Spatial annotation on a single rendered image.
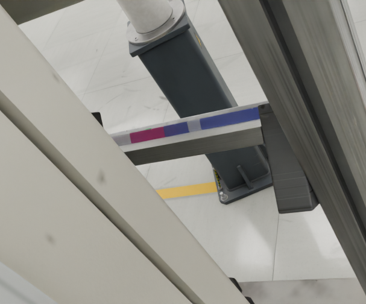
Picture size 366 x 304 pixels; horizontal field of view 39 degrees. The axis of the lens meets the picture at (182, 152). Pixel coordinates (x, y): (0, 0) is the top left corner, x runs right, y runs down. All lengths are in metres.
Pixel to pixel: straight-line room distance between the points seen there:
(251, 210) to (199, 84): 0.51
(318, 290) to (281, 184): 0.61
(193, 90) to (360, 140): 1.34
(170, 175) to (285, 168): 1.84
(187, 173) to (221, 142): 1.79
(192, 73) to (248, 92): 0.74
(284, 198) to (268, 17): 0.11
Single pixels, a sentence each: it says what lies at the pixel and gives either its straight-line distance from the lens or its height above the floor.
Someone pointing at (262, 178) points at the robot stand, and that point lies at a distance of 1.88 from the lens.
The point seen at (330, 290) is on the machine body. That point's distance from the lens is 0.88.
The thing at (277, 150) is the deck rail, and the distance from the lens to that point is 0.29.
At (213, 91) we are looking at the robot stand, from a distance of 1.60.
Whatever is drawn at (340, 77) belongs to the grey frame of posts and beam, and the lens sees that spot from 0.23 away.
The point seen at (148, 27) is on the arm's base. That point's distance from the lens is 1.49.
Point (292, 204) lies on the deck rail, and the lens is 0.29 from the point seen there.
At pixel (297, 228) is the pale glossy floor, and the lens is 1.73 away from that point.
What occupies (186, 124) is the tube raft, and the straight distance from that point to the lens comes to 0.52.
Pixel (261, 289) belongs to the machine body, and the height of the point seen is 0.62.
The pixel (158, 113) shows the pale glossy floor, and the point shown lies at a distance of 2.44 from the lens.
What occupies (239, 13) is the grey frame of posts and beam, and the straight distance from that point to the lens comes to 0.21.
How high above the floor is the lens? 1.39
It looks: 40 degrees down
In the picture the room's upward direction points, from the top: 36 degrees counter-clockwise
